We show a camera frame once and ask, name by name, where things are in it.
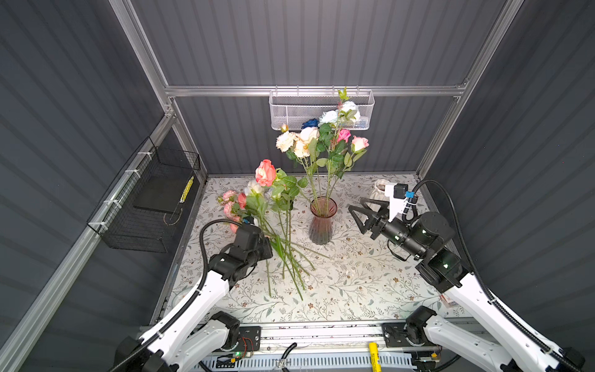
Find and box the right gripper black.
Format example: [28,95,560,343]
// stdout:
[349,196,425,261]

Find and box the white ribbed ceramic vase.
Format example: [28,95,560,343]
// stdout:
[370,179,390,202]

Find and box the bundle of artificial flowers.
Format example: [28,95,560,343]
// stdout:
[217,176,315,293]

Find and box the coral red rose stem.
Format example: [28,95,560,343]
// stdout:
[255,159,308,212]

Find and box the light pink rose stem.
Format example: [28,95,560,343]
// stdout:
[328,136,370,189]

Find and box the cream pink rose stem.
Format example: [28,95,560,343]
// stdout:
[294,123,331,212]

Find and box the white peony flower stem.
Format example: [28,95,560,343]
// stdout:
[276,124,317,173]

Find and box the white green peony stem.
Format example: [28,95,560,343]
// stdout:
[317,88,361,198]

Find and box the blue rose stem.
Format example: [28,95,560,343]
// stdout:
[301,118,319,130]

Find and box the magenta rose stem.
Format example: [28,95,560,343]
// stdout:
[330,129,351,194]

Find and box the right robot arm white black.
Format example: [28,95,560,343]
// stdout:
[348,198,585,371]

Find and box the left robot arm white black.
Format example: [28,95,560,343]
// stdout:
[111,219,273,371]

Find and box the pink glass vase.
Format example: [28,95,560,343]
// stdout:
[308,197,338,245]

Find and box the floral patterned table mat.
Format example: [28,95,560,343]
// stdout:
[214,174,465,323]

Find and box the yellow marker in black basket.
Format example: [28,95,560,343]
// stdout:
[179,176,195,204]

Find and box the yellow tool at front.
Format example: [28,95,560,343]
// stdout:
[368,342,382,372]

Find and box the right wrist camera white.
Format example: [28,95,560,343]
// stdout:
[384,183,417,222]

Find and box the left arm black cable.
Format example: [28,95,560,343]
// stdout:
[108,218,245,372]

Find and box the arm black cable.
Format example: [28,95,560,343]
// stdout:
[108,218,245,372]
[411,179,582,372]

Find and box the black wire basket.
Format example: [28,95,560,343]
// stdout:
[88,139,201,254]

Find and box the white wire mesh basket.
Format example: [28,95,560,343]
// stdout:
[268,89,375,130]

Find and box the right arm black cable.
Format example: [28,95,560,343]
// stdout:
[411,179,582,372]

